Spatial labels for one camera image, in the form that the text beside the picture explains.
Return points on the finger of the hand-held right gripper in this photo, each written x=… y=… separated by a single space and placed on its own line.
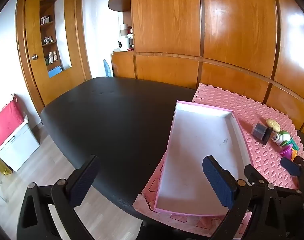
x=291 y=167
x=252 y=173

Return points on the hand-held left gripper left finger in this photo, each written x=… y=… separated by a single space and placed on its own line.
x=83 y=180

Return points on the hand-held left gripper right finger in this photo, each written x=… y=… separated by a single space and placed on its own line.
x=218 y=182

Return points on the orange plastic mould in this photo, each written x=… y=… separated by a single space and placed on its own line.
x=294 y=153

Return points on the purple plastic mould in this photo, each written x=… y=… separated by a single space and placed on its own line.
x=286 y=152

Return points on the teal plastic mould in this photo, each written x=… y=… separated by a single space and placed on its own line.
x=293 y=145

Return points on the green and white toy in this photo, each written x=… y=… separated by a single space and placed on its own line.
x=283 y=137

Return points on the grey and black round brush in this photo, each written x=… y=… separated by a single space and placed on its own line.
x=261 y=131

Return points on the pink shallow box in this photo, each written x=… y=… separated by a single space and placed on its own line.
x=199 y=135

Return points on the pink foam puzzle mat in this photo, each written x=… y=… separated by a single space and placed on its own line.
x=242 y=105

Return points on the white storage box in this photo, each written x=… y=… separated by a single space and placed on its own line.
x=19 y=147

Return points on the gold box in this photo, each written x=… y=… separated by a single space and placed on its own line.
x=3 y=166

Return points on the red cloth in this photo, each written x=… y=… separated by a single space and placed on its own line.
x=6 y=122

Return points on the light blue foam tile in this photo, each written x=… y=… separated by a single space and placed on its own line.
x=108 y=68

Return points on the metal door knob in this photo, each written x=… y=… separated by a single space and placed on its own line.
x=34 y=57

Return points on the wooden bookshelf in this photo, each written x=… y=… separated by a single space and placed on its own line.
x=50 y=32

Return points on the white and brown roll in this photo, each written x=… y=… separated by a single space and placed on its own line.
x=124 y=30

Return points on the wooden door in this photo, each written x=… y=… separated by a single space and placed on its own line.
x=31 y=30

